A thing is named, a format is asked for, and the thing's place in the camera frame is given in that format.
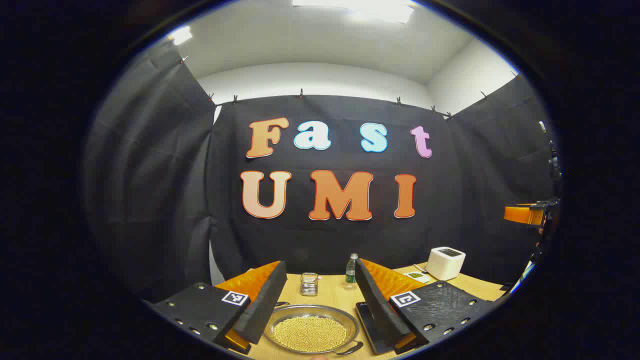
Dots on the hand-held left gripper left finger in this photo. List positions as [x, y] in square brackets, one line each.
[265, 305]

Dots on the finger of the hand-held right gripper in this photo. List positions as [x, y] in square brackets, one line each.
[520, 214]

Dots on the clear plastic water bottle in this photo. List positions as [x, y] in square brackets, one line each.
[351, 272]

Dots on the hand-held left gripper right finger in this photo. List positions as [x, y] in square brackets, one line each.
[380, 305]

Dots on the pile of soybeans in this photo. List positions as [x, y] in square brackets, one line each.
[310, 334]

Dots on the ceiling light panel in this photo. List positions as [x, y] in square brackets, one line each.
[360, 7]
[181, 35]

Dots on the stainless steel pot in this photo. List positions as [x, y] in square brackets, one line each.
[305, 311]

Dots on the white toaster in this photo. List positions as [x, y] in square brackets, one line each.
[445, 264]

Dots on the black backdrop cloth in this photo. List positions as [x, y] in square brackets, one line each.
[350, 240]

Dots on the black induction cooktop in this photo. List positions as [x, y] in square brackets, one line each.
[366, 320]

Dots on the white divided bean plate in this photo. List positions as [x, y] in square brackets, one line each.
[416, 276]

